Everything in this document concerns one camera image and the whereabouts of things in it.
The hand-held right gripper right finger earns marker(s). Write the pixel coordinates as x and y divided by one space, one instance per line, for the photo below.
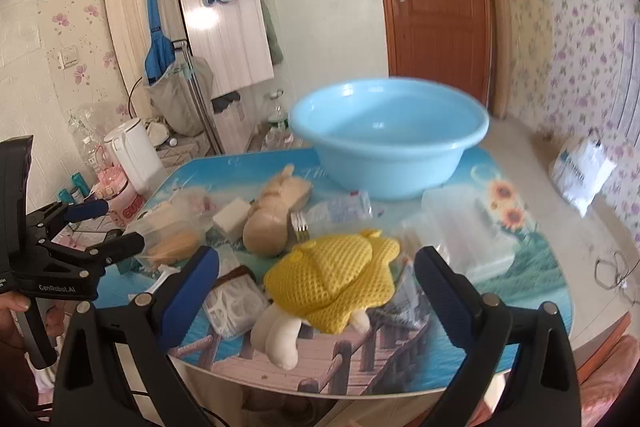
442 297

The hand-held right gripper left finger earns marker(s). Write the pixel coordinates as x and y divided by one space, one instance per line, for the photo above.
192 292

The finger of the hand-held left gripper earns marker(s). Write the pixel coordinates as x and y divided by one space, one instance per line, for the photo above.
122 247
90 208

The white cream tube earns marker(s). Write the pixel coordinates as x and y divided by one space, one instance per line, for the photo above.
164 281

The clear printed plastic wrapper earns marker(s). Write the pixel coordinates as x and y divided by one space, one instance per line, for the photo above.
405 297

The clear box with band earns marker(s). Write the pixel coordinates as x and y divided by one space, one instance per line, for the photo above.
235 307

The clear toothpick box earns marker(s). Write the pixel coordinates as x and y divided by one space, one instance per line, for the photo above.
170 242

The translucent plastic container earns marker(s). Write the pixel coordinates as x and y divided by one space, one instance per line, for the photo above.
465 232

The beige teddy bear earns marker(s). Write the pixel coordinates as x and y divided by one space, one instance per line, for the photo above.
272 222

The white plush toy yellow hat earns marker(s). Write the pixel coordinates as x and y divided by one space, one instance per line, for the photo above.
330 282

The crushed plastic water bottle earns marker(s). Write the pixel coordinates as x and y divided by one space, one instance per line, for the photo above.
340 209

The light blue plastic basin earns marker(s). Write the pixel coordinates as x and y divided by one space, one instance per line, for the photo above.
390 142

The person's left forearm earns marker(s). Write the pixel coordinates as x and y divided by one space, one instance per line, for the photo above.
15 387

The scenery printed desktop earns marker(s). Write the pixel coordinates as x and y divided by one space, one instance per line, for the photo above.
350 367

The person's left hand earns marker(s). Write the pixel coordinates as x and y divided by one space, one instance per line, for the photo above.
15 303

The teal bottle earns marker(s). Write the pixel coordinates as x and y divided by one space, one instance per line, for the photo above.
80 181
65 196

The pink plastic jar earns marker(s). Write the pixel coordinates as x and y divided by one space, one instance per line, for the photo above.
122 202

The clear plastic bottle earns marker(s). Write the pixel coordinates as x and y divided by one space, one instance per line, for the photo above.
90 147

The white electric kettle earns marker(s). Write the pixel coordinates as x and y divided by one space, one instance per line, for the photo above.
132 152

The white power adapter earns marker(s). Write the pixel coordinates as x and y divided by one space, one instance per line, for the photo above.
231 217

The cream cloth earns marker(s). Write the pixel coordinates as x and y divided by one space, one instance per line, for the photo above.
156 131

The grey cloth bag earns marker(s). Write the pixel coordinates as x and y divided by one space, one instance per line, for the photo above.
180 102

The metal clothes rack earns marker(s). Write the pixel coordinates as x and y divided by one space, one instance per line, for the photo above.
200 107

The wooden stool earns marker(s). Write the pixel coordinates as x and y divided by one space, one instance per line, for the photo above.
597 334

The clear bag brown contents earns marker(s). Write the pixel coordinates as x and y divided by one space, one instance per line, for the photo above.
275 141

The dark cloth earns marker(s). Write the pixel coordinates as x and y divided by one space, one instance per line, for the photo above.
226 102

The blue hanging bag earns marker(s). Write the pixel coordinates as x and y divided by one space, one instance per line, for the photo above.
156 42

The white plastic bag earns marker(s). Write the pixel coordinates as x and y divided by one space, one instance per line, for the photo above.
580 172

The clear water jug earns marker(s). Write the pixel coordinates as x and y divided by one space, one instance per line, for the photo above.
277 117

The light wood wardrobe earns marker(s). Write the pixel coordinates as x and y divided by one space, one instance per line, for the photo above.
220 32

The dark green jacket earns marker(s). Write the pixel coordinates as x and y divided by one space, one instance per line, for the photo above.
272 37

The floral mattress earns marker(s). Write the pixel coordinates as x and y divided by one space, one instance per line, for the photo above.
520 22

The brown wooden door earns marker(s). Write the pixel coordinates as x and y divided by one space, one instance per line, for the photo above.
430 7

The wall light switch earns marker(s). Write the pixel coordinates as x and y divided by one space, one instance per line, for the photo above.
69 58

